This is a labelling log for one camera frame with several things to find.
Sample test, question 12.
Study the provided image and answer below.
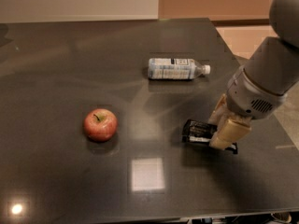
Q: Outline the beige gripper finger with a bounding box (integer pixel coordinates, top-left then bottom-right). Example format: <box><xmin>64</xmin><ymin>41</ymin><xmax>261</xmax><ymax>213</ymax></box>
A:
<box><xmin>208</xmin><ymin>116</ymin><xmax>251</xmax><ymax>150</ymax></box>
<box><xmin>208</xmin><ymin>93</ymin><xmax>230</xmax><ymax>125</ymax></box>

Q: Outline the black rxbar chocolate wrapper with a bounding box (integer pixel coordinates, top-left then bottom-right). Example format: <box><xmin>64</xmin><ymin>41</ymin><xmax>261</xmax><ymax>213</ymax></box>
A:
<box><xmin>181</xmin><ymin>119</ymin><xmax>239</xmax><ymax>155</ymax></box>

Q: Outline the red apple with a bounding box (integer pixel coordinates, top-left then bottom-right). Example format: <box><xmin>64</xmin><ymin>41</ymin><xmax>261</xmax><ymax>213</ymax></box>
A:
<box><xmin>83</xmin><ymin>108</ymin><xmax>118</xmax><ymax>142</ymax></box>

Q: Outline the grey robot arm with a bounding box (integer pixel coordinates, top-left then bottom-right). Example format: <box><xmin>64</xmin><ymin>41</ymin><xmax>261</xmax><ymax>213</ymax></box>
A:
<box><xmin>208</xmin><ymin>0</ymin><xmax>299</xmax><ymax>149</ymax></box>

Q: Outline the clear plastic water bottle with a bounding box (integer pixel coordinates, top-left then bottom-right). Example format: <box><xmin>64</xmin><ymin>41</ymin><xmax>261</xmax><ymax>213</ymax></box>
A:
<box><xmin>148</xmin><ymin>58</ymin><xmax>211</xmax><ymax>80</ymax></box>

